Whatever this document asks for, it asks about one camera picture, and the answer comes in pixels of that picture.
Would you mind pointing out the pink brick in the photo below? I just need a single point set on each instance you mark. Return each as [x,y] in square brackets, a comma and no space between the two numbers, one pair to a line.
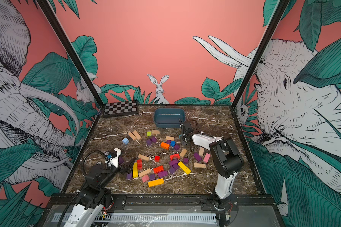
[145,178]
[206,158]

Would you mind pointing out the long yellow brick front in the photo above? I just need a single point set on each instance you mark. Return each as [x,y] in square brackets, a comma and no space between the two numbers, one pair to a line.
[156,182]

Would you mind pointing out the natural wood brick right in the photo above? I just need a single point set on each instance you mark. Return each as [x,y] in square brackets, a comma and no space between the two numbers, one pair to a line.
[199,165]

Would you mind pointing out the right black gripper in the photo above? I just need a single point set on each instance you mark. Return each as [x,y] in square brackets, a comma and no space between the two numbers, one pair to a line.
[183,137]

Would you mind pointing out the natural wood brick middle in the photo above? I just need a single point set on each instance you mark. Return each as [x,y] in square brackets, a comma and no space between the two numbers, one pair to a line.
[143,157]

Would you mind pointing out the small red cube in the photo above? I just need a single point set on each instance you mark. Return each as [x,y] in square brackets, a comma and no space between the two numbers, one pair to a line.
[157,158]

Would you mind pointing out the red stacked brick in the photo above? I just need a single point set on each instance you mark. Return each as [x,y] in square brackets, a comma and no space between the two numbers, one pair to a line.
[139,164]

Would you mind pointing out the red arch brick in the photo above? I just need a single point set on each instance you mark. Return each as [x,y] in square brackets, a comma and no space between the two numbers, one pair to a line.
[175,156]

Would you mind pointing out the natural wood brick pair left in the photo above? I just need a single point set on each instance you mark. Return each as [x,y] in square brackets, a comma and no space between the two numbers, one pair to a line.
[135,135]

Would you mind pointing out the natural wood brick front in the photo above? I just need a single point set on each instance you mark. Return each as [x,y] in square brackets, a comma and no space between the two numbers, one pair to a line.
[145,172]

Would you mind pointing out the pink brick right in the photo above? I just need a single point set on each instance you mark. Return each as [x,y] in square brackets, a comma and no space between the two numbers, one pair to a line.
[206,158]

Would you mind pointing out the black white checkerboard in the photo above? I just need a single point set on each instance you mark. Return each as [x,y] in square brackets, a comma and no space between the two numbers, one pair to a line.
[120,108]

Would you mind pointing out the pink brick front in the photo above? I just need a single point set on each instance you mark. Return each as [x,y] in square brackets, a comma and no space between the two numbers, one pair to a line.
[145,178]

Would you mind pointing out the light blue cube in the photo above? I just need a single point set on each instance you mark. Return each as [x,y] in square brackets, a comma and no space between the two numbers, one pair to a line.
[125,141]

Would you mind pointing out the orange red brick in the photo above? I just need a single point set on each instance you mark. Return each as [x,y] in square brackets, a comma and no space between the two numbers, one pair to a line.
[158,169]

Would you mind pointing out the purple bricks back left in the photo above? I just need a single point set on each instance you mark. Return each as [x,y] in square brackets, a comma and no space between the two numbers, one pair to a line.
[150,141]

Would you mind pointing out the upright yellow brick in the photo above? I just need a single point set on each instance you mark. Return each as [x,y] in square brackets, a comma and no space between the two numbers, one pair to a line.
[135,170]

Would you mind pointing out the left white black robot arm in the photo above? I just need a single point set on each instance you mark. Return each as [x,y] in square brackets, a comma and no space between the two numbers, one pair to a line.
[93,198]

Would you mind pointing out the teal plastic storage bin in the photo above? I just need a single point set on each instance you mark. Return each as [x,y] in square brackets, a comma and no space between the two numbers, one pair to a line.
[168,117]

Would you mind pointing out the metal front rail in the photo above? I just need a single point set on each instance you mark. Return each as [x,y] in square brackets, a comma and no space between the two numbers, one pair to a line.
[200,218]

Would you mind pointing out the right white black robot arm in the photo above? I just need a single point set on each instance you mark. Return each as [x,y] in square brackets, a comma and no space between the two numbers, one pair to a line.
[226,157]

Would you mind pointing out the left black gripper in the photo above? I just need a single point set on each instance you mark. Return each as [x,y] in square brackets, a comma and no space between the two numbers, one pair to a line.
[127,169]

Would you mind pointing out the natural wood brick upright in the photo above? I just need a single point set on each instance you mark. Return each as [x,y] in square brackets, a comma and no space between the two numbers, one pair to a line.
[183,153]

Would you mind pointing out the orange brick centre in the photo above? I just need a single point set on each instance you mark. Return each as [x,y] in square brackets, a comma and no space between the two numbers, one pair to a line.
[164,145]

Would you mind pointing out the angled yellow brick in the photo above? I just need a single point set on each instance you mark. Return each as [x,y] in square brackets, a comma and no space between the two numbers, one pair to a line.
[184,167]

